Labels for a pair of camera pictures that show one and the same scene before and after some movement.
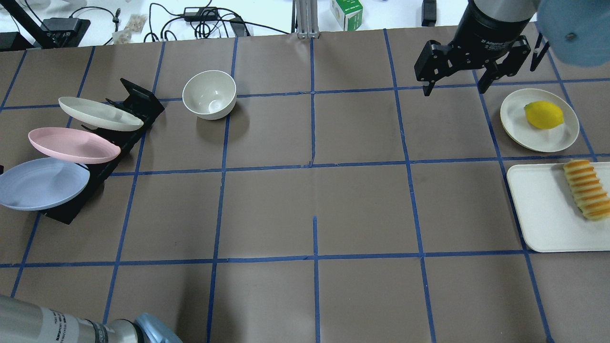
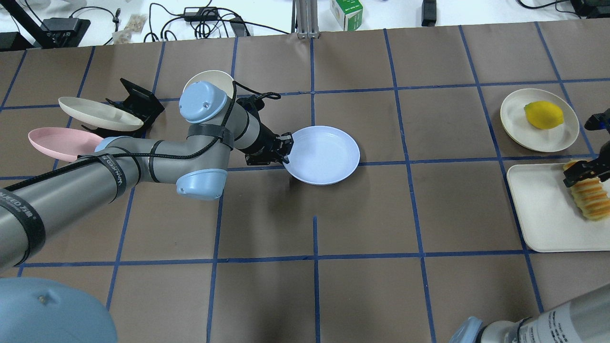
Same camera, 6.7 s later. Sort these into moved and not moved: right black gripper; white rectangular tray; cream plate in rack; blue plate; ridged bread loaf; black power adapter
Moved: right black gripper; blue plate
Not moved: black power adapter; ridged bread loaf; white rectangular tray; cream plate in rack
